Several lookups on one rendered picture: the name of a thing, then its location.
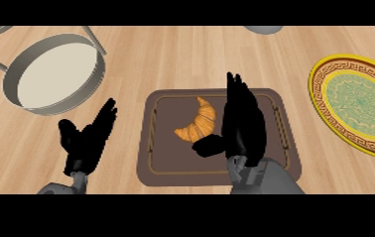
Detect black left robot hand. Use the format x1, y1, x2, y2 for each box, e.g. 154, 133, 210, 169
58, 97, 119, 177

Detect yellow green patterned plate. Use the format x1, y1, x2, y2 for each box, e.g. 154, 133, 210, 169
306, 54, 375, 157

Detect grey round pan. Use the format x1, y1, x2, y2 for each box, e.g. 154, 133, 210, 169
0, 25, 108, 117

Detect grey rounded object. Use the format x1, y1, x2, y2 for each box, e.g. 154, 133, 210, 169
243, 25, 285, 36

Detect brown rectangular tray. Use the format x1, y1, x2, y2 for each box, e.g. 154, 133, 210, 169
135, 87, 303, 187

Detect golden croissant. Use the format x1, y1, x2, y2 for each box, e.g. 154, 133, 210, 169
173, 96, 219, 144

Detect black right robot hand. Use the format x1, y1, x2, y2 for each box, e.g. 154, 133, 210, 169
192, 71, 269, 168

